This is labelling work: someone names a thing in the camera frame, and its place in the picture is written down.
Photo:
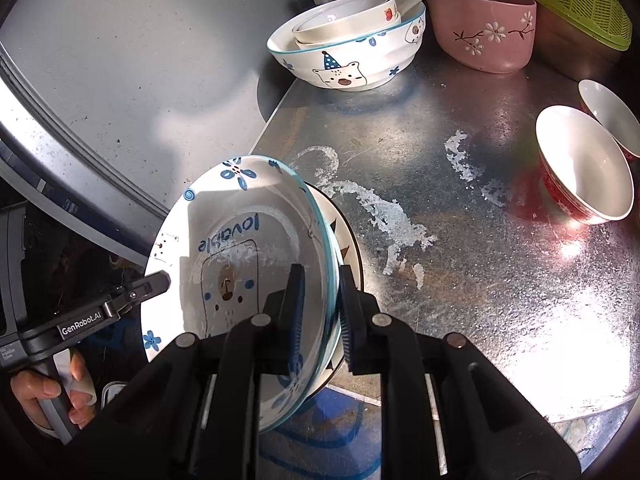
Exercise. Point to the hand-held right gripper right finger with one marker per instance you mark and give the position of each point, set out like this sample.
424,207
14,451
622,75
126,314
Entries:
346,320

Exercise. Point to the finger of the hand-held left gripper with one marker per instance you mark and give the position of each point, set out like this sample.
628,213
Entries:
150,285

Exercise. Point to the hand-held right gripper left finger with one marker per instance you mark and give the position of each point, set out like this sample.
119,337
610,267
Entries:
298,310

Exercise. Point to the white leaf pattern plate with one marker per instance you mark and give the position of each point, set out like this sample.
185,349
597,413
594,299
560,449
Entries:
342,225

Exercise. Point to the person's left hand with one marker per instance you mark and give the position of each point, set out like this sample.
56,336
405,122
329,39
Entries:
30,392

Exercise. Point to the grey metal appliance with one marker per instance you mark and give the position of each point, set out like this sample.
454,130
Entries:
125,85

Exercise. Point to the white bear print bowl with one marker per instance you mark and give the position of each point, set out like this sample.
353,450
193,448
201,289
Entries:
345,67

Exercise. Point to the small white bowl red print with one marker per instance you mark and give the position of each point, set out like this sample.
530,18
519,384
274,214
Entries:
340,15

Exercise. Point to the pink flower print bowl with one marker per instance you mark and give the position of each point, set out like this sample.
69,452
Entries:
505,55

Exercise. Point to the brown metal pot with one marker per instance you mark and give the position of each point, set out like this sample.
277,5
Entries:
565,57

